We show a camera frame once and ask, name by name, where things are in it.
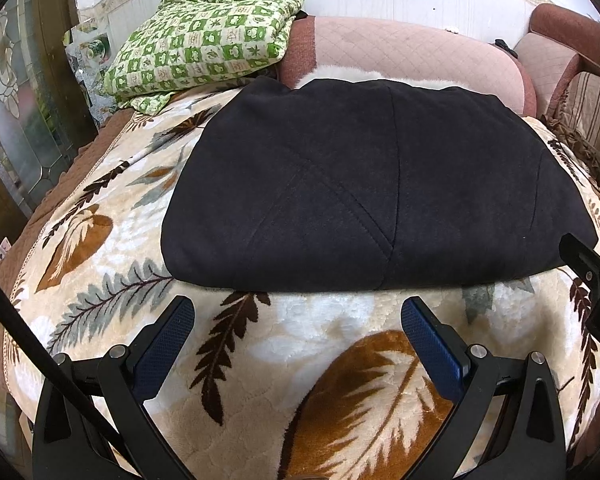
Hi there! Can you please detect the small pink quilted cushion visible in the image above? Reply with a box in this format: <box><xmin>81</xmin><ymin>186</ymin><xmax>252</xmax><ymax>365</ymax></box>
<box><xmin>515</xmin><ymin>32</ymin><xmax>581</xmax><ymax>117</ymax></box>

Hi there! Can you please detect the leaf print bed blanket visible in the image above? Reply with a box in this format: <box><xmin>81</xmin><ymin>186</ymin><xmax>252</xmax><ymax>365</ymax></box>
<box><xmin>0</xmin><ymin>79</ymin><xmax>600</xmax><ymax>480</ymax></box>

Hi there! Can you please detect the brown bed sheet edge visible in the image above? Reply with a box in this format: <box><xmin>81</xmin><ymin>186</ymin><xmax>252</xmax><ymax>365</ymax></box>
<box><xmin>0</xmin><ymin>108</ymin><xmax>136</xmax><ymax>380</ymax></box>

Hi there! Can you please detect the black coat with fur collar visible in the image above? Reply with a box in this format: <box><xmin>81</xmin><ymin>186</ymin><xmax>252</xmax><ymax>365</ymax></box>
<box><xmin>160</xmin><ymin>78</ymin><xmax>598</xmax><ymax>292</ymax></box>

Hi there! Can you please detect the patterned glass door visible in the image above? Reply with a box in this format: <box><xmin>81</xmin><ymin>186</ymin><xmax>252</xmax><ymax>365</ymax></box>
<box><xmin>0</xmin><ymin>0</ymin><xmax>76</xmax><ymax>217</ymax></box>

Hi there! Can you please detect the green patterned folded quilt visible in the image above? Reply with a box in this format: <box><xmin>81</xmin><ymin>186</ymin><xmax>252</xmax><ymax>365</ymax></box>
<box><xmin>104</xmin><ymin>0</ymin><xmax>304</xmax><ymax>115</ymax></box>

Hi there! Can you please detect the pink and red headboard cushion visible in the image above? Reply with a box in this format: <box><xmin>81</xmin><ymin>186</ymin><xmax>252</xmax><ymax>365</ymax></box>
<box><xmin>529</xmin><ymin>3</ymin><xmax>600</xmax><ymax>66</ymax></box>

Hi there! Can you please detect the floral plastic bag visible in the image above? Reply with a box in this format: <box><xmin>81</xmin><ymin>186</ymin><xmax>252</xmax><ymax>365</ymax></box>
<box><xmin>62</xmin><ymin>18</ymin><xmax>117</xmax><ymax>128</ymax></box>

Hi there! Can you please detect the pink quilted bolster cushion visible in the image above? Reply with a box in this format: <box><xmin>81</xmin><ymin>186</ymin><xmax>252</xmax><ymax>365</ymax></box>
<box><xmin>277</xmin><ymin>16</ymin><xmax>538</xmax><ymax>116</ymax></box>

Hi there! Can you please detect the striped floral pillow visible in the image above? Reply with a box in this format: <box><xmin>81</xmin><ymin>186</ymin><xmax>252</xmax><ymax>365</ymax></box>
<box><xmin>547</xmin><ymin>72</ymin><xmax>600</xmax><ymax>187</ymax></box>

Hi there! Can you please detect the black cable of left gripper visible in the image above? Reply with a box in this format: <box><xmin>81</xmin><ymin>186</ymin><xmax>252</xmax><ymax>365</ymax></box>
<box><xmin>0</xmin><ymin>259</ymin><xmax>142</xmax><ymax>480</ymax></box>

